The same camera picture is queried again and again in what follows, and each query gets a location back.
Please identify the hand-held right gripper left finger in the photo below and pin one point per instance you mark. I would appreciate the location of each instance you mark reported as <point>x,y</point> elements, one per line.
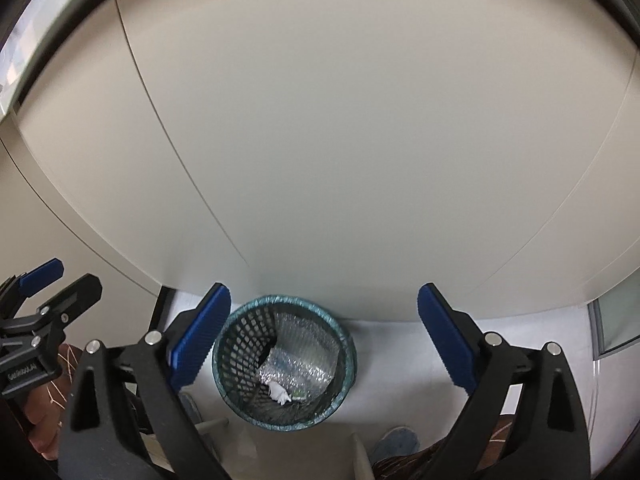
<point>197,335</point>

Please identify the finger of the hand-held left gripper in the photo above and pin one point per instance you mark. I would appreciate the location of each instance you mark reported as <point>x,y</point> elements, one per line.
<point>42,275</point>
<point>80,292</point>

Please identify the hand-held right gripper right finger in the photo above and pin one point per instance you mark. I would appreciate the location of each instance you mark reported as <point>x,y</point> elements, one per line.
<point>447,335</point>

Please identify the black mesh wastebasket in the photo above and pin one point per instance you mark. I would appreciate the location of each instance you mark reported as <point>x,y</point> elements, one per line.
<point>240,340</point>

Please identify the white paper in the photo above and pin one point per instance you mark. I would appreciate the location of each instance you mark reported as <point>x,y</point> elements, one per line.
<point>279,392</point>

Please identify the clear bubble wrap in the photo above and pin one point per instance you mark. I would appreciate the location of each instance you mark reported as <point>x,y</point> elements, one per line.
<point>305,350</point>

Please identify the person's left hand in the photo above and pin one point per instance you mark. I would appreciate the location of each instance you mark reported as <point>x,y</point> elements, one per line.
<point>42,425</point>

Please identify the person's right shoe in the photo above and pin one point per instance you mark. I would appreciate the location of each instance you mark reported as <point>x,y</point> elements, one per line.
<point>397,440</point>

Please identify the brown patterned trousers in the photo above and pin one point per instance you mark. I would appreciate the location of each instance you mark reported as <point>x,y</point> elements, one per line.
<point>430,460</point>

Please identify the white furniture leg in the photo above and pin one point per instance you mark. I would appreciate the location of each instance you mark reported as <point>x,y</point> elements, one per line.
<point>361,457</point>

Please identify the window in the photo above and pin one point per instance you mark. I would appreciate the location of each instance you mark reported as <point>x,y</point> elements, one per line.
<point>617,320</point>

